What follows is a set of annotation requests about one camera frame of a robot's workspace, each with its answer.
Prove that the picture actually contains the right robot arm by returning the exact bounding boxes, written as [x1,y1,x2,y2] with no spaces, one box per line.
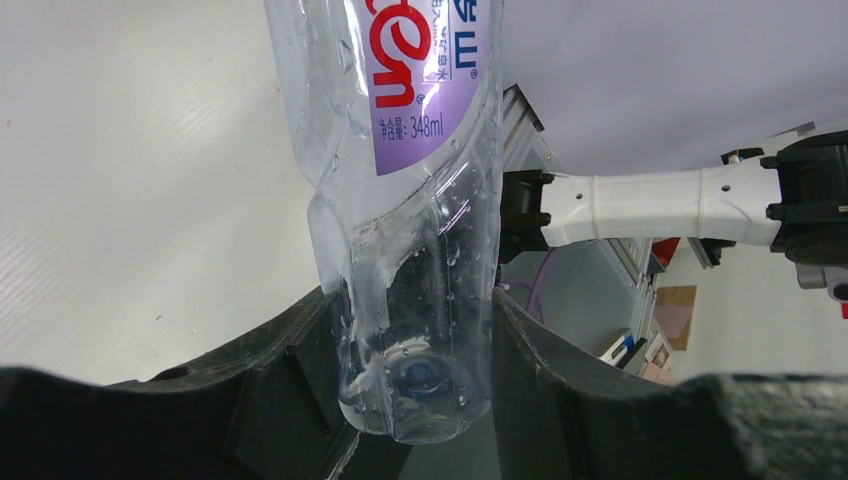
[498,131,847,304]

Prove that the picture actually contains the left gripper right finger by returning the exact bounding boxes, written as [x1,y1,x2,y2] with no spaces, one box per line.
[493,291,847,479]

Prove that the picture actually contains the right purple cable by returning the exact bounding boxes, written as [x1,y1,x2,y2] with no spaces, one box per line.
[503,248,561,326]

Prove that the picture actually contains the aluminium frame rail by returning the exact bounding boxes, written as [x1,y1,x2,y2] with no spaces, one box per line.
[500,84,657,372]

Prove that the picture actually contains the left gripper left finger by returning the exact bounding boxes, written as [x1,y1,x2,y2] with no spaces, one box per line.
[1,290,356,479]

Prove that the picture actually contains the clear blue pink label bottle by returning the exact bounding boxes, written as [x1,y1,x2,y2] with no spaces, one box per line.
[264,1,504,445]

